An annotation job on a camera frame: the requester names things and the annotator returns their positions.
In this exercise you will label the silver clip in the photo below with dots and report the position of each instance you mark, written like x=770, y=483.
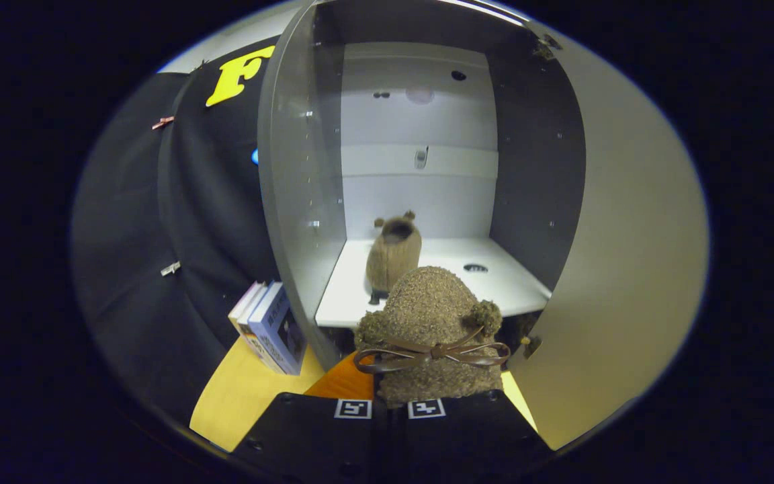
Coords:
x=170, y=269

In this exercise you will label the reddish clip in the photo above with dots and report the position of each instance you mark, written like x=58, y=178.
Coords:
x=163, y=122

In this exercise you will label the stack of books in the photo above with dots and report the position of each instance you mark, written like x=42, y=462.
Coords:
x=273, y=329

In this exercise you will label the grey shoe cabinet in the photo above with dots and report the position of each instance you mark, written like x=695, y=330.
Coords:
x=535, y=168

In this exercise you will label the beige shoe cabinet door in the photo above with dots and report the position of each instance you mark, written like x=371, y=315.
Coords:
x=629, y=269

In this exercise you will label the black backdrop cloth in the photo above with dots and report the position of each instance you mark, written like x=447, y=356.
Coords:
x=192, y=202

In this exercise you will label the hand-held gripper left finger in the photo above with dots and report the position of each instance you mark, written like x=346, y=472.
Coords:
x=313, y=437

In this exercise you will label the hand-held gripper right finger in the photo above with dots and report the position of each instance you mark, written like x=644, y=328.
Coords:
x=474, y=437

